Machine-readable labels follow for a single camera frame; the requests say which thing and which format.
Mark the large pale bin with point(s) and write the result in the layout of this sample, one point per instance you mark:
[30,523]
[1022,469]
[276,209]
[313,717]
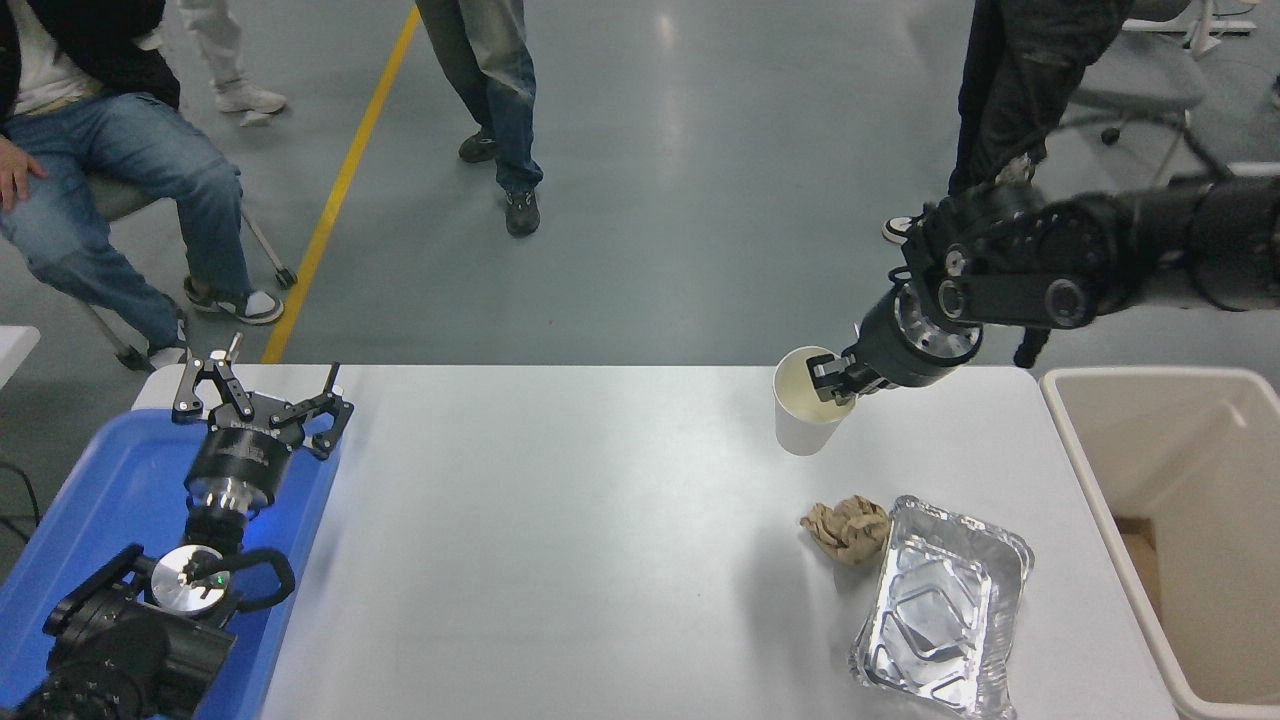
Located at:
[1210,560]

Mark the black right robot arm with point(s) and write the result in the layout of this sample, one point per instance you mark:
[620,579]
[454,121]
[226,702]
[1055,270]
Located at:
[1080,260]

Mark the white bar on floor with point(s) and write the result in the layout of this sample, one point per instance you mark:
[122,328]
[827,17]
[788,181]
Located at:
[1255,169]

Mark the standing person, white shoes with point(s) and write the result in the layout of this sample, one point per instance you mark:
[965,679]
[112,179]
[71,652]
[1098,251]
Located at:
[235,60]

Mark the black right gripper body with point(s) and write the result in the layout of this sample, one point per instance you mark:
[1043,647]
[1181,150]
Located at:
[895,355]

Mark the white paper cup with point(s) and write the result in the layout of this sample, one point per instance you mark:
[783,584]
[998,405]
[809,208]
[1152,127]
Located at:
[800,420]

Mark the grey wheeled office chair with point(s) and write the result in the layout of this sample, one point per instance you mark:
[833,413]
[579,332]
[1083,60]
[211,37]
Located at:
[1140,85]

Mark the seated person's hand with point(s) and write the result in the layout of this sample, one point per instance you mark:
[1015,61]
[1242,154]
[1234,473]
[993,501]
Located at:
[16,175]

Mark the standing person, black shoes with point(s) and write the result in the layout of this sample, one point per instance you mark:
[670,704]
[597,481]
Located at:
[495,90]

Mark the white chair base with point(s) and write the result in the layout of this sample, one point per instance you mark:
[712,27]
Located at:
[1220,24]

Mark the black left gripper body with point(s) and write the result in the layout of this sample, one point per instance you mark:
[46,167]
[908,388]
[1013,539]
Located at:
[238,455]

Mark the standing person, black-white shoes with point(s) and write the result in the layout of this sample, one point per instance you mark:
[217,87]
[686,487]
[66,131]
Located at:
[1020,90]

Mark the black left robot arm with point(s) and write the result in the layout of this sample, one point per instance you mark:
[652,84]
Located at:
[125,650]

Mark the seated person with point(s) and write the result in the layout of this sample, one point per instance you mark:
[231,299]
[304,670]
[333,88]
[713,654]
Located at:
[110,150]

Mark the crumpled tan paper ball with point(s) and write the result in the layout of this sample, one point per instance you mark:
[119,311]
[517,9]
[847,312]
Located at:
[848,528]

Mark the grey metal-legged chair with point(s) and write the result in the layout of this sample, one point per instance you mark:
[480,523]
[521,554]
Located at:
[125,195]

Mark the blue plastic tray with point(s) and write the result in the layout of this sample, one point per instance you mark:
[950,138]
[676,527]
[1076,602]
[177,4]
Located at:
[110,480]

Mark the silver foil tray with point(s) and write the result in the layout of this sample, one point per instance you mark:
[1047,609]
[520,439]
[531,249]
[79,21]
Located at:
[940,610]

